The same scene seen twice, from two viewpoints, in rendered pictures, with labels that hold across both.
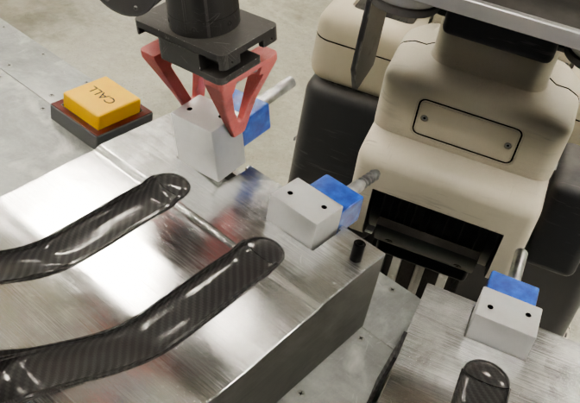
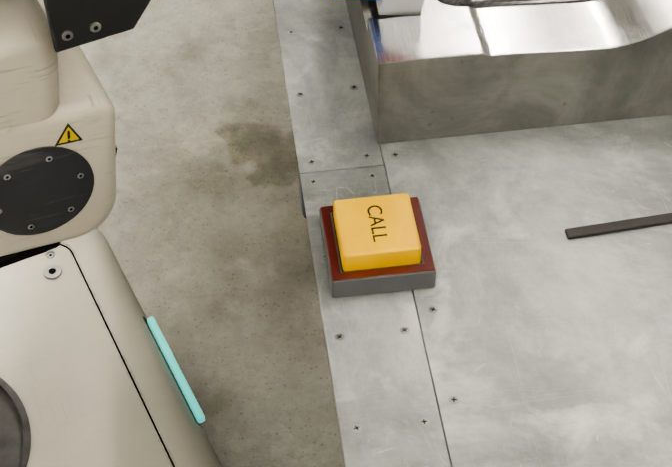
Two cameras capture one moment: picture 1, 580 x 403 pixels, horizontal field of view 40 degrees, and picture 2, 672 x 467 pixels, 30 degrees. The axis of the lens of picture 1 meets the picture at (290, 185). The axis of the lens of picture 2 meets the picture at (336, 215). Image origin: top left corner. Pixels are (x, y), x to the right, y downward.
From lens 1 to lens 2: 1.38 m
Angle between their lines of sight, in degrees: 85
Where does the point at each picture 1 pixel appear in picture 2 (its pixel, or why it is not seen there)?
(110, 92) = (362, 222)
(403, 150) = (75, 73)
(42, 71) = (383, 387)
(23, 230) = (602, 11)
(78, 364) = not seen: outside the picture
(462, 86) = not seen: outside the picture
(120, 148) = (467, 41)
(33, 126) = (464, 283)
